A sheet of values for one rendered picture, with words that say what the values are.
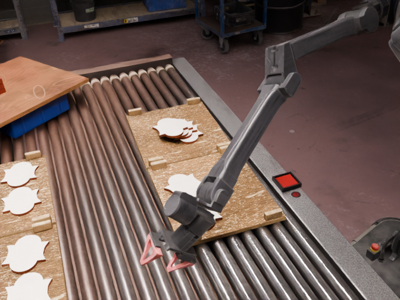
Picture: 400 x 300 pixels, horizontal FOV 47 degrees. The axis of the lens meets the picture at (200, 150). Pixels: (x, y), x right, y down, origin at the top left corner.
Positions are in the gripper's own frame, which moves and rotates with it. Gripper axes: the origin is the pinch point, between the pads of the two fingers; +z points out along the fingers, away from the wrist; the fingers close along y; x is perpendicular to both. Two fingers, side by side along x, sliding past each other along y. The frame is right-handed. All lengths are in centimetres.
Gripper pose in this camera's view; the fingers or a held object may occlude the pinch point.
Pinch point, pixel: (156, 265)
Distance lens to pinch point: 124.0
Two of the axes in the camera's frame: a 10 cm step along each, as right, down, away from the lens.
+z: -6.6, 7.0, 2.7
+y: -6.5, -3.5, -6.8
